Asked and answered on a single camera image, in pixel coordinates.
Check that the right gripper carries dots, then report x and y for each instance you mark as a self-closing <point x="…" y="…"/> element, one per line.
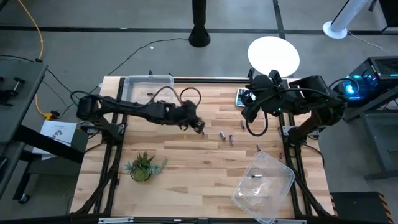
<point x="264" y="93"/>

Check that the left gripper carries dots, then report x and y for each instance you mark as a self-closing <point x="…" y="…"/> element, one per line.
<point x="188" y="113"/>

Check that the small dark battery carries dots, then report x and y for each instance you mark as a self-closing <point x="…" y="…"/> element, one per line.
<point x="281" y="155"/>
<point x="258" y="147"/>

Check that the large copper and black battery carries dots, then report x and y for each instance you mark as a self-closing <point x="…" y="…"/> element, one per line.
<point x="150" y="93"/>

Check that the small silver battery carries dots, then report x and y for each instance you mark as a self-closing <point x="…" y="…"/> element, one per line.
<point x="257" y="175"/>

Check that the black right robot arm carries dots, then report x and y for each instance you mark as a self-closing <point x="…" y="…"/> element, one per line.
<point x="314" y="93"/>

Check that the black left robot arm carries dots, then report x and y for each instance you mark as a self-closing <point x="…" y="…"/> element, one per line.
<point x="124" y="107"/>

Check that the silver cylindrical battery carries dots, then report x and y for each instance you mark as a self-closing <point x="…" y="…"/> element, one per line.
<point x="242" y="124"/>
<point x="222" y="135"/>

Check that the grey calculator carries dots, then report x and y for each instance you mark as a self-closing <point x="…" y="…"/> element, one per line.
<point x="240" y="98"/>

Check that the black battery with silver end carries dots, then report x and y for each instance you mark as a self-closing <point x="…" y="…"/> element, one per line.
<point x="231" y="139"/>

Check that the white round table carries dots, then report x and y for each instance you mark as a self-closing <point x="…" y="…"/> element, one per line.
<point x="273" y="56"/>

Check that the clear plastic bin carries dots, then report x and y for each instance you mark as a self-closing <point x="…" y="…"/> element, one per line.
<point x="267" y="193"/>
<point x="140" y="85"/>

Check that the green succulent plant in pot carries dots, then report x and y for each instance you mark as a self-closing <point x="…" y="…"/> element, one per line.
<point x="140" y="172"/>

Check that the black stand pole with base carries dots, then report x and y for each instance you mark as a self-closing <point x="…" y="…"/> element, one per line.
<point x="199" y="31"/>

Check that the grey desk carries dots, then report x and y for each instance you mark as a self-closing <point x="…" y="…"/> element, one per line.
<point x="379" y="130"/>
<point x="18" y="102"/>

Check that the white paper sheet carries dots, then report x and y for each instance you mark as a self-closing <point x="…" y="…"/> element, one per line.
<point x="59" y="132"/>

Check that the black computer tower with lights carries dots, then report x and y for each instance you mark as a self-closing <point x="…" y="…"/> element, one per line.
<point x="376" y="74"/>

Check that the white tower fan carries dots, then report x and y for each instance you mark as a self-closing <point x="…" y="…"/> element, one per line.
<point x="342" y="18"/>

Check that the black box with striped edge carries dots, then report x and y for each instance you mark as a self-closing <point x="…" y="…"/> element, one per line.
<point x="360" y="208"/>

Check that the black aluminium frame rail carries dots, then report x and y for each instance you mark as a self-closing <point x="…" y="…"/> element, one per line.
<point x="211" y="80"/>
<point x="291" y="119"/>
<point x="121" y="88"/>
<point x="113" y="119"/>
<point x="280" y="130"/>
<point x="171" y="219"/>

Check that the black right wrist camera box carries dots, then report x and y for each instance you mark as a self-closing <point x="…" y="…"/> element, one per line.
<point x="275" y="77"/>

